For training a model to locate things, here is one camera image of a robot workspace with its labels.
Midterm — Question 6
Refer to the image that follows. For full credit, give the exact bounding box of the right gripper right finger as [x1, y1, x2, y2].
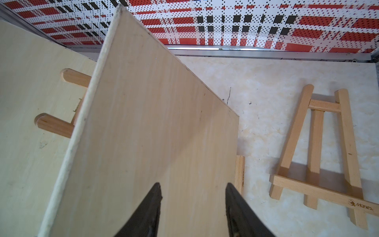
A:
[225, 183, 274, 237]

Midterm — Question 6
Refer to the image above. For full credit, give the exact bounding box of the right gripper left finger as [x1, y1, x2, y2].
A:
[115, 182, 162, 237]

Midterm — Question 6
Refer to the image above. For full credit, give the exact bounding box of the small wooden easel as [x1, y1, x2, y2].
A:
[268, 84, 379, 231]

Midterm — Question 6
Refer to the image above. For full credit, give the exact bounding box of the wooden board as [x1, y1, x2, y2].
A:
[38, 5, 239, 237]
[1, 21, 96, 237]

